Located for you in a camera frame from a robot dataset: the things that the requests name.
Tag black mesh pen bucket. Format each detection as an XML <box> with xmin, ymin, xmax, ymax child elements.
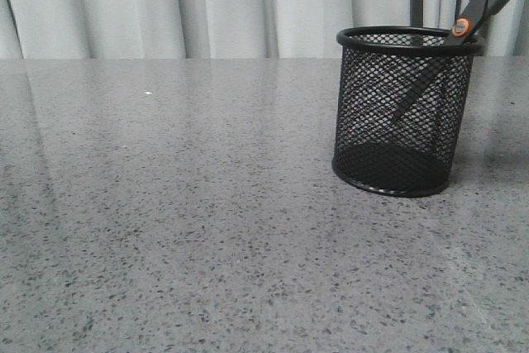
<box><xmin>332</xmin><ymin>26</ymin><xmax>484</xmax><ymax>198</ymax></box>

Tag white pleated curtain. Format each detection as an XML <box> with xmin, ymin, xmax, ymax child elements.
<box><xmin>0</xmin><ymin>0</ymin><xmax>529</xmax><ymax>60</ymax></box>

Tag grey orange handled scissors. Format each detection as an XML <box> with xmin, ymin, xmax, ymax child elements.
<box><xmin>391</xmin><ymin>0</ymin><xmax>509</xmax><ymax>122</ymax></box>

